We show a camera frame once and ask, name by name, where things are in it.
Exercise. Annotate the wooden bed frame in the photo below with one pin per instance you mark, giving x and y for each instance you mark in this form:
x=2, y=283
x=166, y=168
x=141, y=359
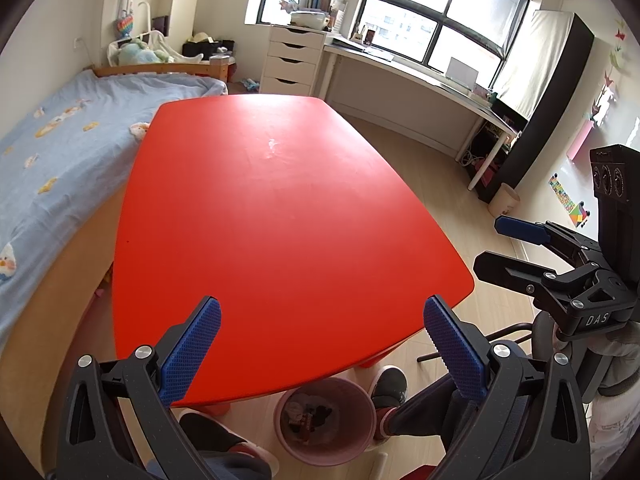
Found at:
x=165, y=67

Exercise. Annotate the black framed window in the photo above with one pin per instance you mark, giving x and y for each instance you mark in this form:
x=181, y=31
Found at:
x=400, y=0

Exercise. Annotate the blue green plush toy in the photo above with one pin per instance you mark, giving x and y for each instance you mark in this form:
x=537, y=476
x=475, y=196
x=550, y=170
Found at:
x=132, y=52

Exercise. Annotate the red printed wrapper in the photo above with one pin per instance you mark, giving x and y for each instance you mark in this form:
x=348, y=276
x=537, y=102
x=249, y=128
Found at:
x=312, y=421

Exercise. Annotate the grey right shoe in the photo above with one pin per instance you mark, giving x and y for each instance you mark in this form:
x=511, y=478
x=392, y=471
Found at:
x=390, y=385

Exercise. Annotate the person's left leg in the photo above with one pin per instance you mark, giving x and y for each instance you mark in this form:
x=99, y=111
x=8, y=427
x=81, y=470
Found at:
x=225, y=467

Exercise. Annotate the red table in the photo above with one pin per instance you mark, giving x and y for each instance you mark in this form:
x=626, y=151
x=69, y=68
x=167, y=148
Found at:
x=275, y=210

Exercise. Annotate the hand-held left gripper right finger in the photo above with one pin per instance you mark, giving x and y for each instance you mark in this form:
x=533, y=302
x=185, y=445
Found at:
x=452, y=350

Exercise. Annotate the blue printed blanket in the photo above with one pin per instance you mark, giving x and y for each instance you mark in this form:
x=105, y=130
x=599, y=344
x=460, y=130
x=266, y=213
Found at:
x=55, y=135

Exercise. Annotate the person's right leg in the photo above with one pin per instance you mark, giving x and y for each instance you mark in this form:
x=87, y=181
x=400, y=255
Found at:
x=430, y=410

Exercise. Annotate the colourful sticker strip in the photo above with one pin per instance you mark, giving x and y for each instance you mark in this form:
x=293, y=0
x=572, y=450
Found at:
x=562, y=192

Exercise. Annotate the colourful tangram sticker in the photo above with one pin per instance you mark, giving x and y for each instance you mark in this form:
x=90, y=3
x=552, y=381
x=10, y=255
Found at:
x=581, y=216

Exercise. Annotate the white desk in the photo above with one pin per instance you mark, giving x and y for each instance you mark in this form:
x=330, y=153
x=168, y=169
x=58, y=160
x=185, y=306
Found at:
x=415, y=75

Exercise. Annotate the rainbow hanging toy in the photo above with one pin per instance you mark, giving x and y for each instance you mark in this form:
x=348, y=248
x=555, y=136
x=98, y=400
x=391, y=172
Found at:
x=125, y=26

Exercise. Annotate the white drawer unit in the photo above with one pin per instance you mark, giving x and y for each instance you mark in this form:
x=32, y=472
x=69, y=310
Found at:
x=295, y=60

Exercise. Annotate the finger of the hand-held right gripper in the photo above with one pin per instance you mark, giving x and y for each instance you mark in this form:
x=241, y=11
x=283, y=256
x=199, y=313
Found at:
x=520, y=230
x=505, y=270

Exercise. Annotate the straw hat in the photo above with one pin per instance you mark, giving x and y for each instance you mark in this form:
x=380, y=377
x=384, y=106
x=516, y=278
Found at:
x=200, y=38

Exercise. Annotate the black bag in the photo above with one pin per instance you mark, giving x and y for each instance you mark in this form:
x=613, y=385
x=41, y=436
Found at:
x=205, y=51

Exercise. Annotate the small beige bin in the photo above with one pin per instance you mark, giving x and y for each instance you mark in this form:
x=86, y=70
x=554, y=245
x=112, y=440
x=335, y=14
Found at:
x=504, y=201

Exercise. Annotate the person's leg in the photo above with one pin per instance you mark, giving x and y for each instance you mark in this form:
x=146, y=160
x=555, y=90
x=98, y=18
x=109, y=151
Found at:
x=430, y=410
x=225, y=467

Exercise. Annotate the pink waste bin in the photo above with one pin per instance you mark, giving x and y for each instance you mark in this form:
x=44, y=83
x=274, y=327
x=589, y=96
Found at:
x=325, y=447

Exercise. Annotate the dark left shoe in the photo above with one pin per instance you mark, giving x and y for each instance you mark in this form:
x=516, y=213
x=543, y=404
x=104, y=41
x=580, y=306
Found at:
x=210, y=430

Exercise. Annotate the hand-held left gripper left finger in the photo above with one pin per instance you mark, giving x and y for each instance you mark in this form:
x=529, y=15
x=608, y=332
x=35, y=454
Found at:
x=192, y=350

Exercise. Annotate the black and white panel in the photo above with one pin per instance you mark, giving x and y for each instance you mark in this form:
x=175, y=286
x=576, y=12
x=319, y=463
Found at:
x=545, y=90

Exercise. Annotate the pink wall board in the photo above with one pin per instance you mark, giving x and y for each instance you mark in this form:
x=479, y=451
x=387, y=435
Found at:
x=580, y=140

